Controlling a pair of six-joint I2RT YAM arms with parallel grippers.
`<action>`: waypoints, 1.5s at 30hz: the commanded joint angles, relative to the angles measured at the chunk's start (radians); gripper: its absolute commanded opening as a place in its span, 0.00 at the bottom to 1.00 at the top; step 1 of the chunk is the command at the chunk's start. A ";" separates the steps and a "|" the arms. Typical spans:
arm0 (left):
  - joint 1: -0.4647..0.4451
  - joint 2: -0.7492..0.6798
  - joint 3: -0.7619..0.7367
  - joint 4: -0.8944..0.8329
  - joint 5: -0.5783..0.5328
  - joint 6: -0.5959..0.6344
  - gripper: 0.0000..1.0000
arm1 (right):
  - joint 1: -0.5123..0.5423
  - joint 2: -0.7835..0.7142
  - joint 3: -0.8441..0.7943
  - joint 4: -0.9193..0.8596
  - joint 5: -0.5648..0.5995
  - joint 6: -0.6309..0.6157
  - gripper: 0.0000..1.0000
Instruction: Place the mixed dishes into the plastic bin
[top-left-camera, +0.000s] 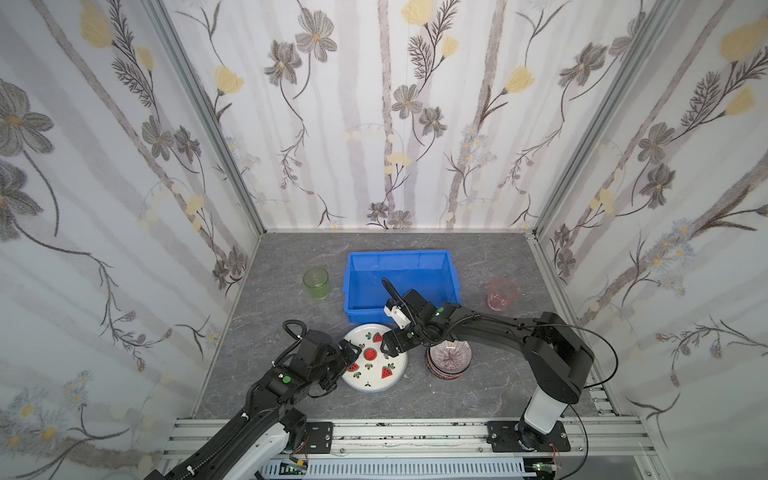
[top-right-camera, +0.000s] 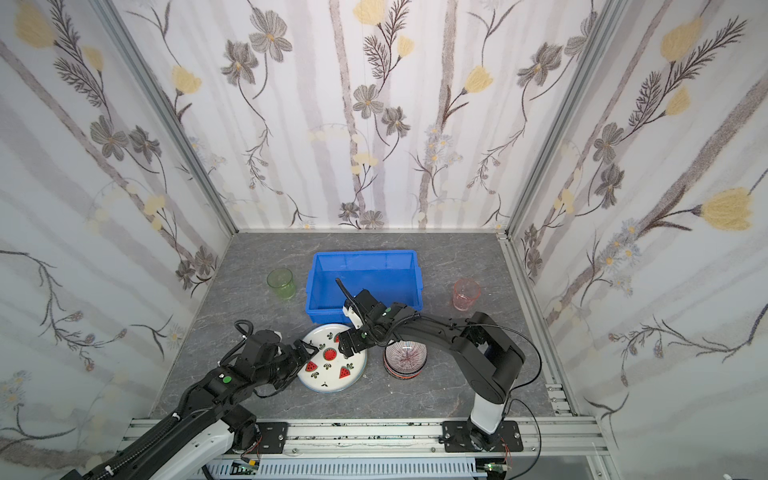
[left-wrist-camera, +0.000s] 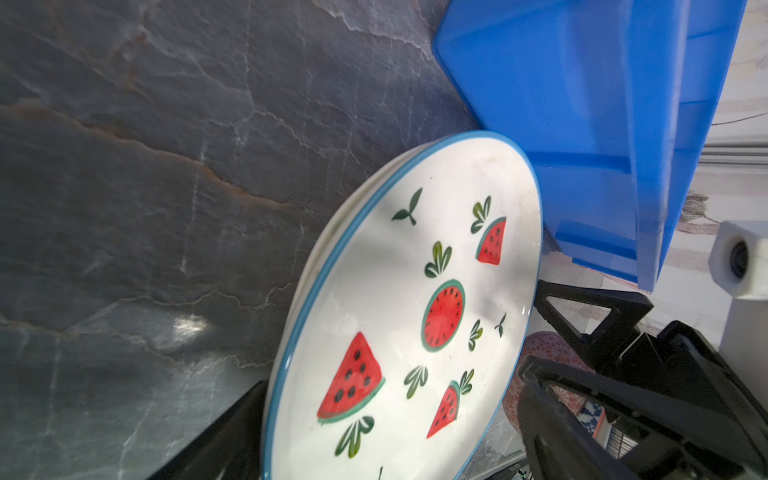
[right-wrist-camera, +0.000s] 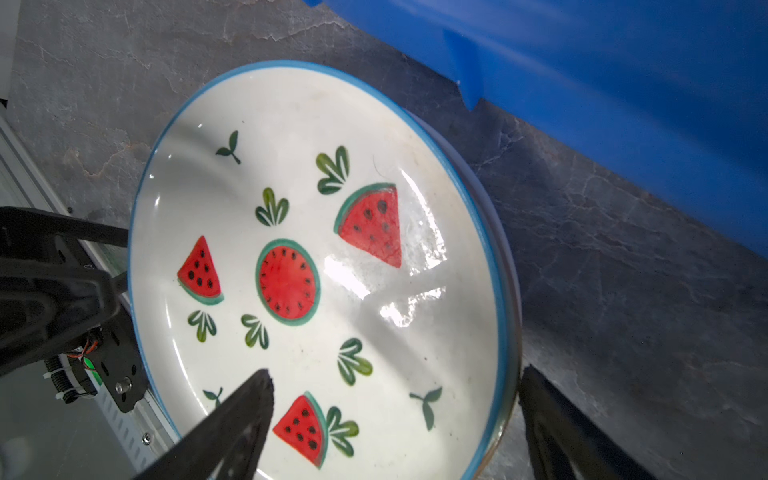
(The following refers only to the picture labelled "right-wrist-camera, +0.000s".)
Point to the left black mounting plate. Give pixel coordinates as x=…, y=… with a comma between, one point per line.
x=107, y=360

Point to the blue plastic bin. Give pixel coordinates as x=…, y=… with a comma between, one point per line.
x=672, y=95

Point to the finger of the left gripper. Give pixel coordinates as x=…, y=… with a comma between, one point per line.
x=44, y=317
x=34, y=241

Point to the white watermelon plate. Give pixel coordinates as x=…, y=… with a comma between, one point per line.
x=293, y=218

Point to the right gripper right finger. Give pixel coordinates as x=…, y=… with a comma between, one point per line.
x=563, y=443

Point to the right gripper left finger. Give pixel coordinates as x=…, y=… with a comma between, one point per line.
x=228, y=443

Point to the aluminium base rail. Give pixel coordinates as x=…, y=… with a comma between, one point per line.
x=74, y=138

